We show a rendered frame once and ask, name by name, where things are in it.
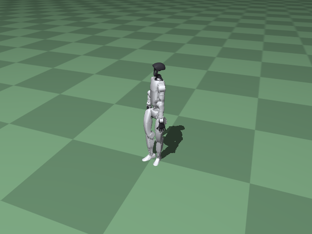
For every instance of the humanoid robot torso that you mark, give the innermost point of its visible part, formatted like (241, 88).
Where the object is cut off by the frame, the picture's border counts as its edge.
(154, 96)

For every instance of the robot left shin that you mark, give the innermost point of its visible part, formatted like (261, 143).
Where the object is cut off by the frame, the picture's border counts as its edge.
(159, 147)

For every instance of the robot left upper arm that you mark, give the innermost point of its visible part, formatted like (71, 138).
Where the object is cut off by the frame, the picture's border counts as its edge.
(161, 93)

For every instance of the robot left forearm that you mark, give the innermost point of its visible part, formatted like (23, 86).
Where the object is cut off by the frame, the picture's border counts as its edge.
(161, 112)

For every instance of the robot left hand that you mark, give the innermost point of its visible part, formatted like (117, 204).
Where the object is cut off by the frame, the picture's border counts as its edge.
(161, 126)

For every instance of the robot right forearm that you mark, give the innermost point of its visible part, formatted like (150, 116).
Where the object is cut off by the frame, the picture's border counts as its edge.
(149, 102)

